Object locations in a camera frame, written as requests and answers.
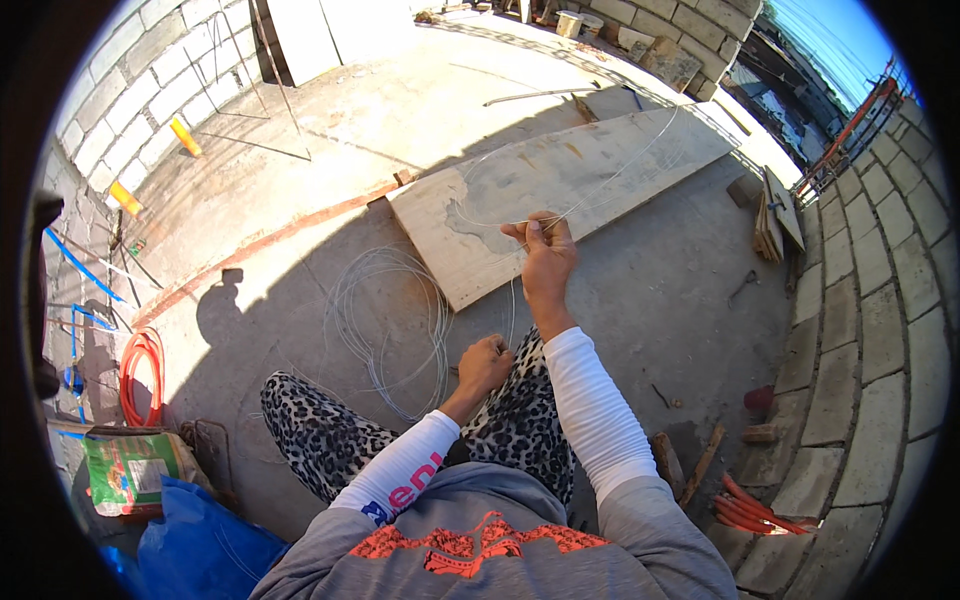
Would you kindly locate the metal pliers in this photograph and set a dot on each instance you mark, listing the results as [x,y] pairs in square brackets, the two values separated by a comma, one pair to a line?
[744,286]

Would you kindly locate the long wooden board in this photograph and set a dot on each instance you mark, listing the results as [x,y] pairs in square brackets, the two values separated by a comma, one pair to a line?
[600,165]

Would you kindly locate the person's body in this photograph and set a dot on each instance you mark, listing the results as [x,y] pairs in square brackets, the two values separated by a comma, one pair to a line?
[487,555]

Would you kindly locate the short wooden stick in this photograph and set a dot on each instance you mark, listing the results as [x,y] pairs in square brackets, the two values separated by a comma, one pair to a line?
[667,465]

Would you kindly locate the white wall panel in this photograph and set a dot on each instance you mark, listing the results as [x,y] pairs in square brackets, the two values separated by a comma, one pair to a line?
[330,37]

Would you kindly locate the thin bent steel rod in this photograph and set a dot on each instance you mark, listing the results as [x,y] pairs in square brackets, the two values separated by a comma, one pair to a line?
[279,75]

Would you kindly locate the blue conduit pipe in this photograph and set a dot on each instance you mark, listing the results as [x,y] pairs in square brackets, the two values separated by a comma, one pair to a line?
[79,266]

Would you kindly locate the person's left hand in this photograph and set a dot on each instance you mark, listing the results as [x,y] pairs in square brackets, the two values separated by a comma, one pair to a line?
[484,367]

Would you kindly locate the yellow conduit stub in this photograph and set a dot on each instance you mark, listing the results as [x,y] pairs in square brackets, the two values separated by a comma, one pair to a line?
[125,198]
[185,136]

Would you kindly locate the red plastic cap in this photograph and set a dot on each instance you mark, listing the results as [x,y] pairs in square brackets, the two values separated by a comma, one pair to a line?
[759,399]

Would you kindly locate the white plastic bucket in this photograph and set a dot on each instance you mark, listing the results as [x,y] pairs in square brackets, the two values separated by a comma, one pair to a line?
[592,24]
[568,25]

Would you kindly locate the person's left fingers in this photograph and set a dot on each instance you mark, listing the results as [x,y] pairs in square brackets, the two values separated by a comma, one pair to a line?
[499,351]

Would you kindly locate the thin wooden stick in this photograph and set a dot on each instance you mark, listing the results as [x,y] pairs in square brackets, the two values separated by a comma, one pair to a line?
[703,465]

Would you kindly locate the person's right hand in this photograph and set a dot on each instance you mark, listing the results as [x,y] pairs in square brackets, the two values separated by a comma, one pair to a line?
[549,262]

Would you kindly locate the brick fragment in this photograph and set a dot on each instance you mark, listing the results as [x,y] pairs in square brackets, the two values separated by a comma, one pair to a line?
[761,433]

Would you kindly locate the bundle of orange conduits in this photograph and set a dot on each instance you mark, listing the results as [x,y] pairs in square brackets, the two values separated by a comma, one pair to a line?
[750,514]

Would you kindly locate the stack of wooden offcuts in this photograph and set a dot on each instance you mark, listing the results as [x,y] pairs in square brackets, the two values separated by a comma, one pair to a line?
[776,217]

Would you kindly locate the orange scaffold railing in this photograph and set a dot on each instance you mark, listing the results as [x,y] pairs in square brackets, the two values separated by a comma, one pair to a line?
[844,139]

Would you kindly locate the blue plastic bag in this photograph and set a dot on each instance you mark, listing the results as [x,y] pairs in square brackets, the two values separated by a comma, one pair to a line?
[202,547]

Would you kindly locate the steel rebar rod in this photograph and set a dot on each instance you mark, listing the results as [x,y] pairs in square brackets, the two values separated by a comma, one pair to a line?
[540,94]

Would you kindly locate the flat stone slab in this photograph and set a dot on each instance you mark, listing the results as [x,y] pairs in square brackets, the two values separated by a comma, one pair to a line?
[670,64]

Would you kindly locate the green printed sack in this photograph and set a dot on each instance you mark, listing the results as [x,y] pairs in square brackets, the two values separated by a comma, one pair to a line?
[120,472]

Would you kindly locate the person's legs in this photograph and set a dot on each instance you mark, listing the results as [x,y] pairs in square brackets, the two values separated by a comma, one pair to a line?
[517,420]

